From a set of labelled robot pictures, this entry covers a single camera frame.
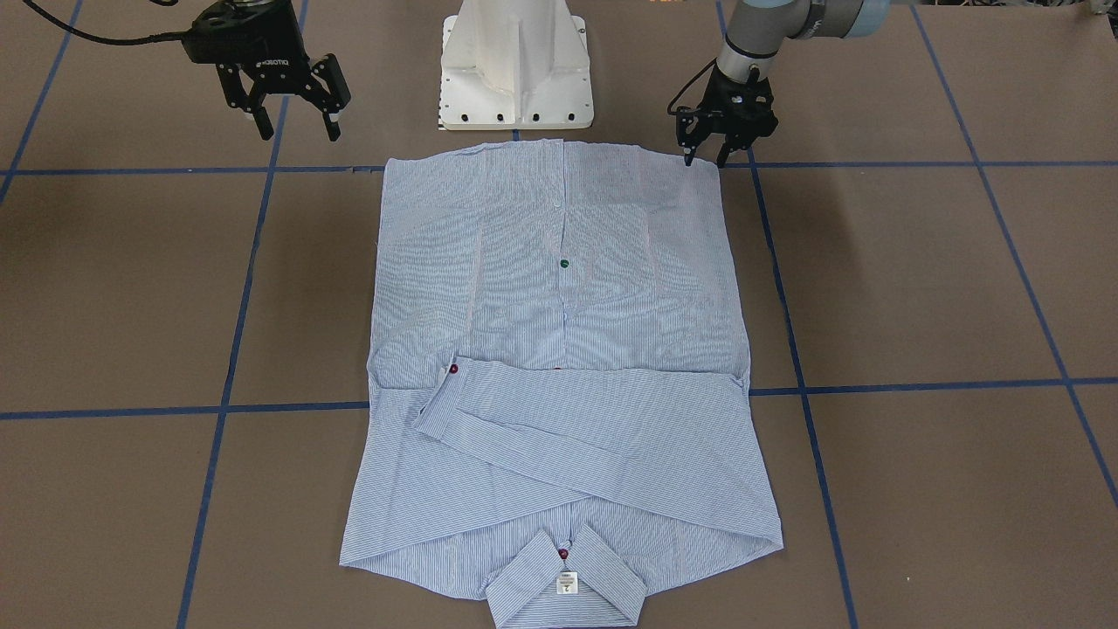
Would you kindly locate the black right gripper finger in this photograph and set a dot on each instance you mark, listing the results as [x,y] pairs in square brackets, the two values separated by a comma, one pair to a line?
[251,102]
[326,88]

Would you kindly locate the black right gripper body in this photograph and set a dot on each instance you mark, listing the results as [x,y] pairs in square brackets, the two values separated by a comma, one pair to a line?
[272,66]

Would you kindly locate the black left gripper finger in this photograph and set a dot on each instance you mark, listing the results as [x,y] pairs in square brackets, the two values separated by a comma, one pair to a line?
[732,144]
[689,132]

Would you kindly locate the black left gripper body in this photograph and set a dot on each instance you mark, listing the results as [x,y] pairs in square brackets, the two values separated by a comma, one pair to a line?
[739,114]

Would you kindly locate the light blue striped shirt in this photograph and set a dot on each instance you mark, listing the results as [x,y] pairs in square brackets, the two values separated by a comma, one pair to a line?
[558,374]

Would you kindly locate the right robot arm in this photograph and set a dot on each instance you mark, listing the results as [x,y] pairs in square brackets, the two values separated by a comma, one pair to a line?
[258,50]

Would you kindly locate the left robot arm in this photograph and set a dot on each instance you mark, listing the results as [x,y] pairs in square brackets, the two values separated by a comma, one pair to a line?
[757,29]

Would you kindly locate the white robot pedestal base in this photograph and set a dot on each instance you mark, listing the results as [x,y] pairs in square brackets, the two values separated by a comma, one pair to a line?
[515,65]

